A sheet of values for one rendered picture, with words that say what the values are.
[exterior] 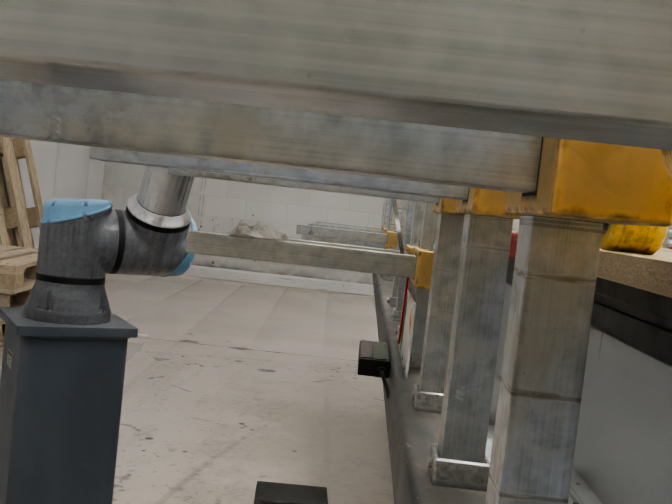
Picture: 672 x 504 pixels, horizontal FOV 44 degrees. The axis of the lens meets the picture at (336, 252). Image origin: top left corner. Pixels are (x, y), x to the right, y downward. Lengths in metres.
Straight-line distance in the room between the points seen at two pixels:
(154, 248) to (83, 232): 0.16
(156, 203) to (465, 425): 1.31
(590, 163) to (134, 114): 0.20
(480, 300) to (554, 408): 0.25
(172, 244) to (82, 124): 1.54
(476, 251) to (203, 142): 0.34
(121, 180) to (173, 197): 7.50
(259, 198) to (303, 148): 8.75
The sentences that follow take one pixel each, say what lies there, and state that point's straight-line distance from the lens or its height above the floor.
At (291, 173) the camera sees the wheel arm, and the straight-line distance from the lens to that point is 0.63.
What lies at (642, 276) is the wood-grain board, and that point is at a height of 0.88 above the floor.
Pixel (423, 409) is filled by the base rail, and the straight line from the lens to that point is 0.94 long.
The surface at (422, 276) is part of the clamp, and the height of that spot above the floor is 0.84.
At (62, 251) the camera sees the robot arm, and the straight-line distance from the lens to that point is 1.89.
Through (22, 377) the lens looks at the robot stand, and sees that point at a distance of 1.88.
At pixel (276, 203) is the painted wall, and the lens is 9.11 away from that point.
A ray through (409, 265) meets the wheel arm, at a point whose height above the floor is 0.85.
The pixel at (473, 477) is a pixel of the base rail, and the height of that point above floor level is 0.71.
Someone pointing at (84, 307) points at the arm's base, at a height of 0.64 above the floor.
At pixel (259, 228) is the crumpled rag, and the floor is 0.87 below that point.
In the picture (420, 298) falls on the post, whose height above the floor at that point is 0.80.
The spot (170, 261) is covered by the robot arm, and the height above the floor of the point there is 0.75.
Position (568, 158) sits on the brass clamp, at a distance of 0.35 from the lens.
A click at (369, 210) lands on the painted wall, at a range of 9.10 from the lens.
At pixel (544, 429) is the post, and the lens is 0.44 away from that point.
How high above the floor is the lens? 0.91
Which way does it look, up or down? 3 degrees down
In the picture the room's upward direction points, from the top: 6 degrees clockwise
